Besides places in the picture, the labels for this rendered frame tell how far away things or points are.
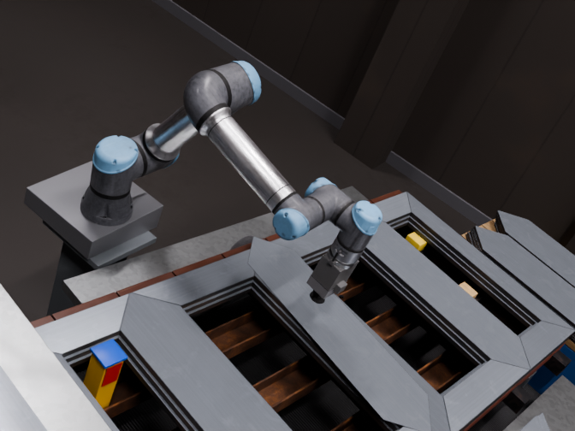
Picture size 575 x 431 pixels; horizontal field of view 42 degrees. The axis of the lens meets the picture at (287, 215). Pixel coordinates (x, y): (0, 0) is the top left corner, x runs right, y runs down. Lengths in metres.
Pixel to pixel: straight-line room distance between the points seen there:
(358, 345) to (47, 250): 1.62
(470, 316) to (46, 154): 2.23
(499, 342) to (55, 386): 1.35
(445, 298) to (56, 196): 1.20
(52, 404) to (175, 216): 2.25
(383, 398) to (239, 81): 0.86
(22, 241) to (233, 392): 1.69
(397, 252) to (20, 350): 1.32
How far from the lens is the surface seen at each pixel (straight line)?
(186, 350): 1.78
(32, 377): 1.41
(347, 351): 1.96
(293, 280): 2.08
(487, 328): 2.31
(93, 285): 2.12
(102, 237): 2.17
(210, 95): 1.79
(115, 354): 1.69
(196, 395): 1.70
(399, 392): 1.95
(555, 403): 2.44
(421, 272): 2.36
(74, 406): 1.39
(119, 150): 2.11
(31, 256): 3.17
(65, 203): 2.26
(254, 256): 2.09
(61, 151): 3.77
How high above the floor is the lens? 2.15
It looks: 34 degrees down
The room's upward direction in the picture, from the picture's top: 24 degrees clockwise
